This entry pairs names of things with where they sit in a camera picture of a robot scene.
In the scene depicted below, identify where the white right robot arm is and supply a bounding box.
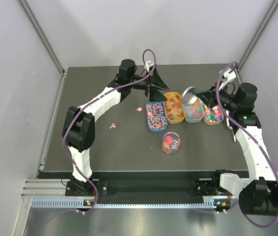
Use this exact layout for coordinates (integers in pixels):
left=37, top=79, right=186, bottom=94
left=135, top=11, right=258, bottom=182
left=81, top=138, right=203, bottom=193
left=196, top=83, right=278, bottom=216

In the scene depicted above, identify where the aluminium right frame post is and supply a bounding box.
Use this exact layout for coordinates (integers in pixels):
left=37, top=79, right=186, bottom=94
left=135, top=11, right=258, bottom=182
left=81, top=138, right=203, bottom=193
left=237, top=0, right=278, bottom=71

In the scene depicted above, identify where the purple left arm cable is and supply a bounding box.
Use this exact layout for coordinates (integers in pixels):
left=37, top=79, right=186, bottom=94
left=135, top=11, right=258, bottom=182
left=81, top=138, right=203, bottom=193
left=62, top=49, right=157, bottom=214

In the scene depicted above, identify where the aluminium front frame rail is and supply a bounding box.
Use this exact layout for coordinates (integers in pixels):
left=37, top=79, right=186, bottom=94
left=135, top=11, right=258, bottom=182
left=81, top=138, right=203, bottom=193
left=21, top=178, right=278, bottom=199

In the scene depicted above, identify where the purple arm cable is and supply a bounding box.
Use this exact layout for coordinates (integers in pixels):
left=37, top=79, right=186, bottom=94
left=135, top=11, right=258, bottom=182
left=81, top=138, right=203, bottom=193
left=215, top=61, right=278, bottom=227
left=62, top=49, right=157, bottom=214

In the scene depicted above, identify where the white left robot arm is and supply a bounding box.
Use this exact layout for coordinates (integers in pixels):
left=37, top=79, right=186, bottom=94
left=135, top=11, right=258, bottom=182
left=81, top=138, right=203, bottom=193
left=62, top=59, right=169, bottom=195

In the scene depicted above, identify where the pink candy tray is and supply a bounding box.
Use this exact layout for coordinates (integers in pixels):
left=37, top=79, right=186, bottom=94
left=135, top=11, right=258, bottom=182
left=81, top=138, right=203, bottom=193
left=202, top=103, right=224, bottom=125

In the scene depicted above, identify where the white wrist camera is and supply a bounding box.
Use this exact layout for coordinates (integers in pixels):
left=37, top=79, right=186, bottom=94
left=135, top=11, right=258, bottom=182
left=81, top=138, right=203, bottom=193
left=144, top=60, right=154, bottom=72
left=219, top=68, right=236, bottom=90

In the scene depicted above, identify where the orange candy tray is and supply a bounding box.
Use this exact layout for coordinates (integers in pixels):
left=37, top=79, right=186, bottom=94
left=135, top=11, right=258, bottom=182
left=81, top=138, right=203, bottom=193
left=164, top=92, right=185, bottom=124

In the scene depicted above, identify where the light blue candy tray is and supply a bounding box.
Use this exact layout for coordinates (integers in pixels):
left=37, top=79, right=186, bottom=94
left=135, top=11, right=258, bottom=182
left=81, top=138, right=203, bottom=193
left=184, top=99, right=204, bottom=123

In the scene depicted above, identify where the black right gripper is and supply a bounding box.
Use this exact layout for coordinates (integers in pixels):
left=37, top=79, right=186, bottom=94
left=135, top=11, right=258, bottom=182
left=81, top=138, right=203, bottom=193
left=195, top=81, right=239, bottom=112

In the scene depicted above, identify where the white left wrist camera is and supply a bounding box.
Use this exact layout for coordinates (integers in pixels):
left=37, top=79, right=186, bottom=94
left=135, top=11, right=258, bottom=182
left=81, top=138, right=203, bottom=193
left=144, top=60, right=154, bottom=72

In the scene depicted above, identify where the fallen swirl lollipop candy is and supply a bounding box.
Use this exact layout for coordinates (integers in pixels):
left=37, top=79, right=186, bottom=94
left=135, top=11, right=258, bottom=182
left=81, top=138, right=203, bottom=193
left=110, top=123, right=116, bottom=129

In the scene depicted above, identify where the silver metal scoop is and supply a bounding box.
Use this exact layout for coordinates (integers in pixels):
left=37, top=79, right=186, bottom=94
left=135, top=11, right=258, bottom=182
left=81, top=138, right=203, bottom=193
left=225, top=110, right=236, bottom=142

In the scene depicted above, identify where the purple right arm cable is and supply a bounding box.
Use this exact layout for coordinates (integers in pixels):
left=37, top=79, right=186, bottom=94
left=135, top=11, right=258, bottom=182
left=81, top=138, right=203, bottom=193
left=215, top=61, right=278, bottom=227

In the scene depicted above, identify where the aluminium left frame post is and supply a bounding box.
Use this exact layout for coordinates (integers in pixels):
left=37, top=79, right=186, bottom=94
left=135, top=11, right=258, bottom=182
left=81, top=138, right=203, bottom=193
left=17, top=0, right=65, bottom=75

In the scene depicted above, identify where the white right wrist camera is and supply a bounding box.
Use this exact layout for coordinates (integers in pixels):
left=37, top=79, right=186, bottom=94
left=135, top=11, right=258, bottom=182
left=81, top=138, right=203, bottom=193
left=219, top=68, right=236, bottom=90

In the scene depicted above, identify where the grey slotted cable duct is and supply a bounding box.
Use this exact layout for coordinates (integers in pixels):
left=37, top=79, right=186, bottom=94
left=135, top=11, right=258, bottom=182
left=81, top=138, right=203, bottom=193
left=30, top=196, right=230, bottom=209

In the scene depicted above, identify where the aluminium frame post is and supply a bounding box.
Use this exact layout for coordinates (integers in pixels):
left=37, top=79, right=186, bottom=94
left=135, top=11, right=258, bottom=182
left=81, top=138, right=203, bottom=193
left=237, top=0, right=278, bottom=71
left=17, top=0, right=65, bottom=75

